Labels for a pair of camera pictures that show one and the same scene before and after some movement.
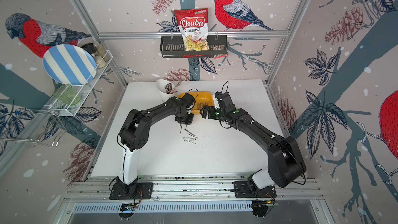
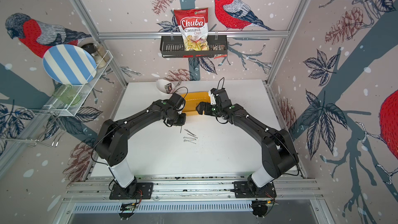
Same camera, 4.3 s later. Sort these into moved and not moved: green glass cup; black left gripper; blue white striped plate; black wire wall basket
Moved: black left gripper
Not moved: blue white striped plate; black wire wall basket; green glass cup
